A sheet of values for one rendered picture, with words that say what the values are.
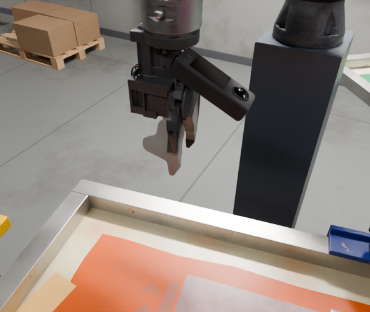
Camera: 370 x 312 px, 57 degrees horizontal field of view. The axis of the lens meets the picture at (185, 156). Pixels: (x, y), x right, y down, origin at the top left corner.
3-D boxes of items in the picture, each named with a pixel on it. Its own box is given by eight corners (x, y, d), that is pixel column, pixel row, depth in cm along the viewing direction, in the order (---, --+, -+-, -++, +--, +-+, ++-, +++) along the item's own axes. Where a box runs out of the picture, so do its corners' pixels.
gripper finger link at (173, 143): (172, 144, 52) (179, 88, 48) (184, 147, 51) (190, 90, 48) (161, 154, 48) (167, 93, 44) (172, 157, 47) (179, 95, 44)
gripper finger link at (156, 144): (145, 167, 54) (149, 111, 51) (179, 176, 53) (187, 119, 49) (136, 174, 52) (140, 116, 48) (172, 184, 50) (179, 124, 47)
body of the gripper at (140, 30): (151, 93, 55) (147, 15, 47) (203, 103, 52) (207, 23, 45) (130, 117, 49) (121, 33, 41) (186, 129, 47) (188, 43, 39)
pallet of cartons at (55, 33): (107, 47, 393) (102, 12, 369) (60, 70, 343) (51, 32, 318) (39, 31, 434) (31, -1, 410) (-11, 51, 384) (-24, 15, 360)
